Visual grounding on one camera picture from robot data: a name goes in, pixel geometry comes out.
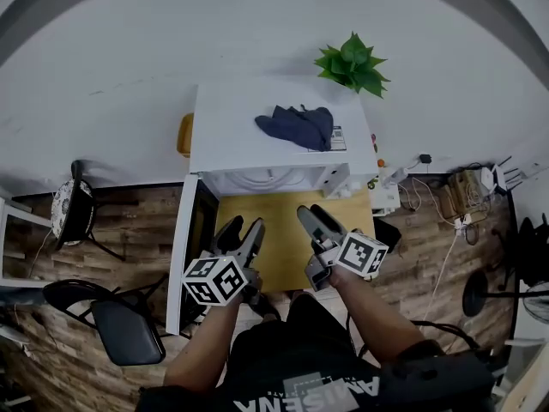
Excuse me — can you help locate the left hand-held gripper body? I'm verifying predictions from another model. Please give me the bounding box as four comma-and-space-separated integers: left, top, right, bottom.
182, 249, 263, 306

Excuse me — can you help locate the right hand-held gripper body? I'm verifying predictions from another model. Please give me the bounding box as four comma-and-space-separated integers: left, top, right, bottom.
304, 229, 389, 292

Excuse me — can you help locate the round glass turntable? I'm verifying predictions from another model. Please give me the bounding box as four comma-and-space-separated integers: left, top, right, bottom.
231, 167, 318, 192

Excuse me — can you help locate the person's left forearm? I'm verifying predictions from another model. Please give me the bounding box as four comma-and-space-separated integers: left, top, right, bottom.
165, 294, 245, 392

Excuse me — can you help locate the person's right forearm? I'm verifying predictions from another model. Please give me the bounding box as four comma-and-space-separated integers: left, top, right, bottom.
329, 268, 430, 367

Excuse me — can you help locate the black bag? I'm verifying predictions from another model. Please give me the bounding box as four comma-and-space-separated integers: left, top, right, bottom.
372, 216, 403, 255

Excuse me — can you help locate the white microwave door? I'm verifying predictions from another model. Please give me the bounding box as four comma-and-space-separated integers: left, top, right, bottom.
166, 173, 220, 336

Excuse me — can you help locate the small white side table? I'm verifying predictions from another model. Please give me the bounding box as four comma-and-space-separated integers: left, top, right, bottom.
369, 173, 402, 217

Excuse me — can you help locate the clear spray bottle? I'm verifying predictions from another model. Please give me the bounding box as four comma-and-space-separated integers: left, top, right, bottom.
381, 166, 408, 188

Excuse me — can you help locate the white microwave oven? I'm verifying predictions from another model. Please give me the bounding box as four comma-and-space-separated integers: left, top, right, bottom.
188, 82, 381, 199

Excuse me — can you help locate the dark blue cloth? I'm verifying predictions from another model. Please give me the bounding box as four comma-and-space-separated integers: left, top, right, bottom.
254, 104, 335, 153

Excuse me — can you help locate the person's black shirt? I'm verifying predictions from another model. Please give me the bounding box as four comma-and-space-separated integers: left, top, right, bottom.
136, 294, 383, 412

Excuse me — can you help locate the black folding chair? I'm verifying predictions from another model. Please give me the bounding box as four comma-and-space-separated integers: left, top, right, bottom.
42, 279, 168, 367

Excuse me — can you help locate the black floor fan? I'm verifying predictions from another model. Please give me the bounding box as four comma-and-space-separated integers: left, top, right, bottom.
462, 269, 549, 328

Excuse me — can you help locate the black flat box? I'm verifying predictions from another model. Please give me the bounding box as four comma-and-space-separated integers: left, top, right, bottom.
379, 339, 498, 412

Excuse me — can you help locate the white router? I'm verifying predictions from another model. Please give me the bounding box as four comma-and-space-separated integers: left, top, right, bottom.
480, 155, 527, 195

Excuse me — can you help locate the black chair patterned cushion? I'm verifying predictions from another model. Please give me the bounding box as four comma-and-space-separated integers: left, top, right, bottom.
50, 160, 126, 262

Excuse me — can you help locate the green leafy potted plant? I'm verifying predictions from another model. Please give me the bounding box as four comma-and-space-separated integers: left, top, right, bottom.
314, 31, 391, 100

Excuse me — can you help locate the white desk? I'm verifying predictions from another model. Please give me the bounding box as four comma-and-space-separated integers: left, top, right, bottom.
0, 195, 55, 289

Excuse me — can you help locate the white power cable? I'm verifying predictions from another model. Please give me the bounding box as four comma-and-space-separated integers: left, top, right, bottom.
428, 229, 459, 322

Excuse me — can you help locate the black cable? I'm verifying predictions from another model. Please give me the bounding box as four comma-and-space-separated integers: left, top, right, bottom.
413, 320, 480, 349

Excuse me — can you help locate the cardboard box with cables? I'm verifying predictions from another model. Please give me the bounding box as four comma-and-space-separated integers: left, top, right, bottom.
448, 169, 488, 214

